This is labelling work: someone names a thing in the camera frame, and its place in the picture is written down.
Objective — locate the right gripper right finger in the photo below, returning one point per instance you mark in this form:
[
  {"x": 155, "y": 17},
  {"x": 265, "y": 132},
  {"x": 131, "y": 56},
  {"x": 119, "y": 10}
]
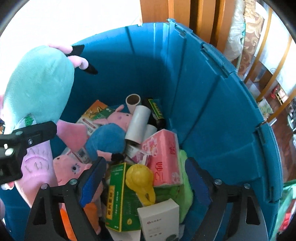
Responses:
[{"x": 246, "y": 221}]

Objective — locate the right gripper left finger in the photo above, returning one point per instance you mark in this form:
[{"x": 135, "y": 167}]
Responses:
[{"x": 45, "y": 221}]

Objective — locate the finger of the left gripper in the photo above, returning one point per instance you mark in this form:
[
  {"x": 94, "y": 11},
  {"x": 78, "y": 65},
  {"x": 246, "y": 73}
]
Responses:
[{"x": 35, "y": 134}]

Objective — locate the pig plush teal dress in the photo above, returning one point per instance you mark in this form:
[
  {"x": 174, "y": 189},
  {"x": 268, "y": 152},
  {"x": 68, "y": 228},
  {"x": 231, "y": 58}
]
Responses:
[{"x": 37, "y": 92}]

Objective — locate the green cloth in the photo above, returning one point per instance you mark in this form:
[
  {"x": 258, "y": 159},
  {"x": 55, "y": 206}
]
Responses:
[{"x": 182, "y": 195}]

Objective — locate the pink pig plush face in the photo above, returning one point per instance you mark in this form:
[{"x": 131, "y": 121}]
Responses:
[{"x": 67, "y": 168}]

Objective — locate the white product box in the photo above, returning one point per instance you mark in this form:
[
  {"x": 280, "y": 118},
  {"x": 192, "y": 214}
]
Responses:
[{"x": 160, "y": 221}]

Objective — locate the pink tissue pack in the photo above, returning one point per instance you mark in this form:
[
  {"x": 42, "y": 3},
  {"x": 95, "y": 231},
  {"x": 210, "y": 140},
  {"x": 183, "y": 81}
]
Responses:
[{"x": 164, "y": 162}]

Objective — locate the green orange carton box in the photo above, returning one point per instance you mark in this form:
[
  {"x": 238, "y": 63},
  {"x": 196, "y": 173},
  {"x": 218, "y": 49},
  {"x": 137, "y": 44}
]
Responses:
[{"x": 96, "y": 111}]

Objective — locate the yellow plastic toy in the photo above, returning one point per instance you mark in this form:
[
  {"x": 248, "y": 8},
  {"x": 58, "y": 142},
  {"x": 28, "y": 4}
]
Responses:
[{"x": 139, "y": 178}]

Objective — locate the small pig plush blue dress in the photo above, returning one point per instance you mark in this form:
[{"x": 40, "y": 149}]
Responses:
[{"x": 108, "y": 140}]

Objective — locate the blue plastic storage bin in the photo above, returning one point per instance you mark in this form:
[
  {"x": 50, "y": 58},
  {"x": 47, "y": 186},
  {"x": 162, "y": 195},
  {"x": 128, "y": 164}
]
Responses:
[{"x": 215, "y": 117}]

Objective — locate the green yellow medicine box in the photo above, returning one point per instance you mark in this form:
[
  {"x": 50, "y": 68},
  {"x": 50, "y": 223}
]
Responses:
[{"x": 122, "y": 202}]

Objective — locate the dark green bottle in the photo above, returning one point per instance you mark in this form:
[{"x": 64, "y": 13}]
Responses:
[{"x": 156, "y": 117}]

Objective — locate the cardboard core paper roll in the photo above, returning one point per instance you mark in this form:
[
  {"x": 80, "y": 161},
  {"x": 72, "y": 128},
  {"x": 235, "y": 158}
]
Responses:
[{"x": 132, "y": 101}]

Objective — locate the white paper roll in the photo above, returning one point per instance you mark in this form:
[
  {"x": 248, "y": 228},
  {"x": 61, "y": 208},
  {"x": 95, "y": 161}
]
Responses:
[{"x": 138, "y": 124}]

